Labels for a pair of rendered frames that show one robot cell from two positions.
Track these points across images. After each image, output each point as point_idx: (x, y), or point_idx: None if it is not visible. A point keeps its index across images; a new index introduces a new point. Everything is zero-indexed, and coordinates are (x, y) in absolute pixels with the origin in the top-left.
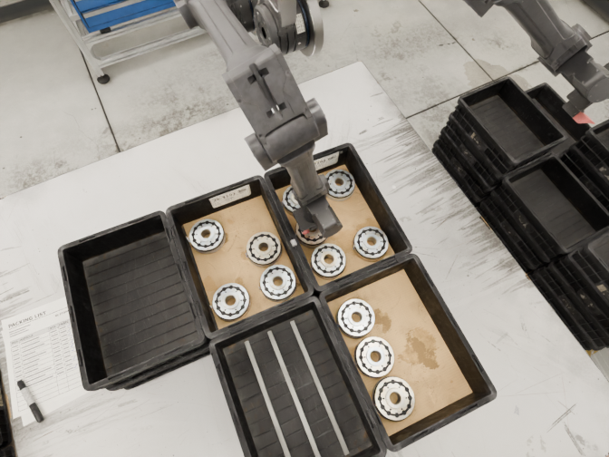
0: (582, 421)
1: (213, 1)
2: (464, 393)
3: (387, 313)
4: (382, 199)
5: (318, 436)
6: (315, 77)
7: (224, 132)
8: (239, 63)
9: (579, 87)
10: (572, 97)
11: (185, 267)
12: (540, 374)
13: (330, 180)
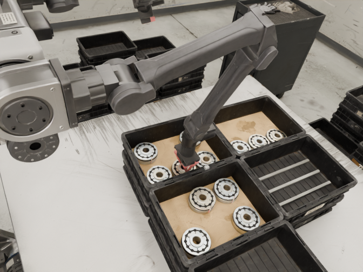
0: (253, 90)
1: (173, 52)
2: (263, 114)
3: (231, 137)
4: (168, 121)
5: (305, 172)
6: (2, 182)
7: (53, 266)
8: (257, 21)
9: (157, 3)
10: (142, 16)
11: (238, 239)
12: (237, 97)
13: (144, 155)
